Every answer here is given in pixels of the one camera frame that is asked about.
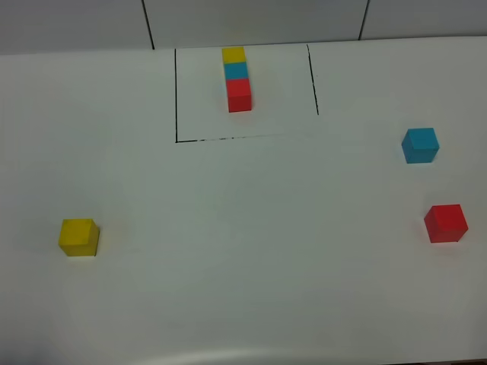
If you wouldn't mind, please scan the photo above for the red template cube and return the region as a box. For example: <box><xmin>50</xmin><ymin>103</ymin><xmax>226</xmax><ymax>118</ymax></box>
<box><xmin>226</xmin><ymin>78</ymin><xmax>252</xmax><ymax>113</ymax></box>

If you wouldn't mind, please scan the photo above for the blue template cube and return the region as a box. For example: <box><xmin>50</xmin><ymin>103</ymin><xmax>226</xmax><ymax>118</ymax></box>
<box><xmin>224</xmin><ymin>62</ymin><xmax>249</xmax><ymax>81</ymax></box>

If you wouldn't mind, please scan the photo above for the yellow template cube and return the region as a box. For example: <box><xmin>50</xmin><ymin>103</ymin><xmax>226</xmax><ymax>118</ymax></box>
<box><xmin>221</xmin><ymin>47</ymin><xmax>247</xmax><ymax>64</ymax></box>

